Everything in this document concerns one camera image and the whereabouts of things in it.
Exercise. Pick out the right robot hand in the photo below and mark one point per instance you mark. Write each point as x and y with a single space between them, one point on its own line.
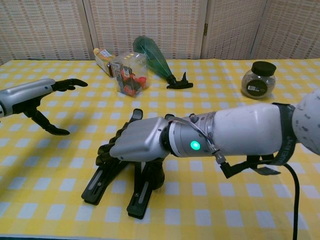
140 140

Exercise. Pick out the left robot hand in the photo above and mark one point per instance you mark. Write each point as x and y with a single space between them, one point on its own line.
22 96

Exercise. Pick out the black folding stand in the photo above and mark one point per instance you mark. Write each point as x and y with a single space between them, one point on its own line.
140 200

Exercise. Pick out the clear plastic toy box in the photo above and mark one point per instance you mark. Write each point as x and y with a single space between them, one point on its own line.
130 77

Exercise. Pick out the woven folding screen panel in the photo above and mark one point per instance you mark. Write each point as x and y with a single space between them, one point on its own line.
150 20
232 25
292 25
37 27

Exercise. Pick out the green cone bag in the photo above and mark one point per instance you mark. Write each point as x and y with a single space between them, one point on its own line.
150 56

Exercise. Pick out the yellow checkered tablecloth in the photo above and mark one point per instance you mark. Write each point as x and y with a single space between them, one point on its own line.
62 175

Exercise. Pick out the yellow snack package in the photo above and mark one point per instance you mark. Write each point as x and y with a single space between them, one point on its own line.
102 58

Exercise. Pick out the glass jar black lid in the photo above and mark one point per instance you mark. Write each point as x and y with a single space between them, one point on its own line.
257 85

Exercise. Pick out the brass screen hinge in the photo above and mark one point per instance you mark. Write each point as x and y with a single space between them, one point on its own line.
206 28

